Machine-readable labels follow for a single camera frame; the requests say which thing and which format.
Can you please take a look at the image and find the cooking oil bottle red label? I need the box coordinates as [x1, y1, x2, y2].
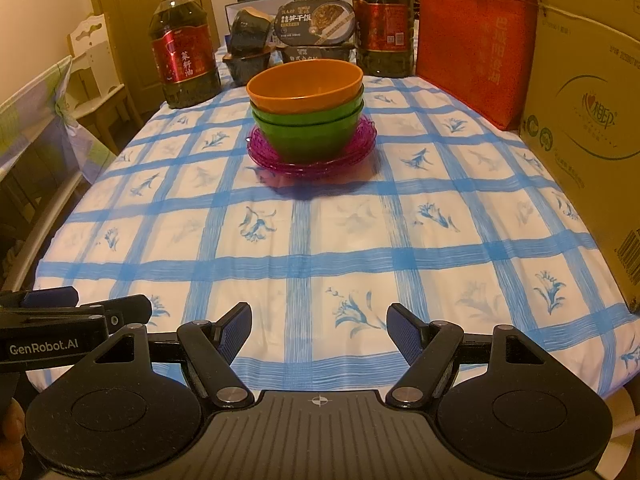
[351, 0, 416, 78]
[148, 0, 222, 110]

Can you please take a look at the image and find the white ornate chair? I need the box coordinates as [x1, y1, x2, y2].
[67, 10, 143, 156]

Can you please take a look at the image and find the blue checked floral tablecloth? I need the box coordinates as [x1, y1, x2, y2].
[27, 42, 640, 401]

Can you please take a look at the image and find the green plastic bowl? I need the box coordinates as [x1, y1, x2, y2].
[252, 102, 364, 163]
[250, 90, 365, 125]

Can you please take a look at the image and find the orange plastic bowl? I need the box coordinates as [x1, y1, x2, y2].
[246, 59, 364, 111]

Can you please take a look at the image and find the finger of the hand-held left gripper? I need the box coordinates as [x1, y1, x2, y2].
[75, 295, 152, 333]
[0, 286, 80, 311]

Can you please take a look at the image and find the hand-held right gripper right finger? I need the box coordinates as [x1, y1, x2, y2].
[385, 302, 596, 408]

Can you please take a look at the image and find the large cardboard box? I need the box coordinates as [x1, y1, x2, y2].
[519, 0, 640, 313]

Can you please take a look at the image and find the wooden door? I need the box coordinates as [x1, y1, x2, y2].
[82, 0, 221, 116]

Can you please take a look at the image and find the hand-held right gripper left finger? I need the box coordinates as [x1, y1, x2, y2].
[47, 302, 253, 408]

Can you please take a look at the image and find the instant rice meal box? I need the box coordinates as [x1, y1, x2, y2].
[277, 42, 357, 66]
[274, 0, 357, 47]

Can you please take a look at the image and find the person's left hand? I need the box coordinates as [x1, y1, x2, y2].
[0, 400, 25, 466]

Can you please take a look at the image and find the red tote bag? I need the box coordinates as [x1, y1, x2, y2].
[416, 0, 540, 132]

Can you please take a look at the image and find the pastel checked chair cover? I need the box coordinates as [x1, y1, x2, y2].
[0, 55, 118, 186]

